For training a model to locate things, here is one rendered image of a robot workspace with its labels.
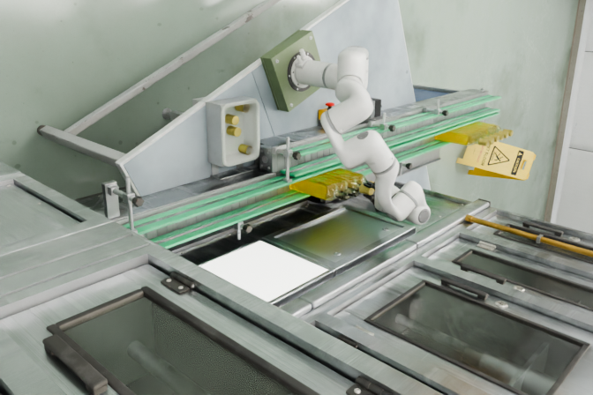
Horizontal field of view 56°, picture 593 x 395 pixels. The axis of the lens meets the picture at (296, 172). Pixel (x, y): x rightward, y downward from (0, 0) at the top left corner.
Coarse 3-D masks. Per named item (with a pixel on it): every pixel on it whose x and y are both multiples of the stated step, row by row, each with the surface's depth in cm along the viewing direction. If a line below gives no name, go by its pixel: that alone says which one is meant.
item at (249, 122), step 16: (224, 112) 190; (240, 112) 205; (256, 112) 202; (224, 128) 192; (240, 128) 207; (256, 128) 204; (224, 144) 193; (240, 144) 209; (256, 144) 206; (224, 160) 195; (240, 160) 201
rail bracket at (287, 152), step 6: (288, 138) 199; (288, 144) 200; (276, 150) 204; (282, 150) 202; (288, 150) 200; (288, 156) 200; (294, 156) 197; (300, 156) 198; (288, 162) 202; (288, 168) 202; (288, 174) 203; (288, 180) 203
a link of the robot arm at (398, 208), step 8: (392, 168) 172; (376, 176) 176; (384, 176) 174; (392, 176) 174; (376, 184) 178; (384, 184) 175; (392, 184) 174; (376, 192) 179; (384, 192) 176; (400, 192) 182; (384, 200) 177; (392, 200) 182; (400, 200) 180; (408, 200) 180; (384, 208) 180; (392, 208) 177; (400, 208) 180; (408, 208) 180; (392, 216) 181; (400, 216) 179
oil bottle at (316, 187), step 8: (312, 176) 214; (296, 184) 214; (304, 184) 211; (312, 184) 208; (320, 184) 206; (328, 184) 205; (336, 184) 206; (304, 192) 212; (312, 192) 209; (320, 192) 206; (328, 192) 204
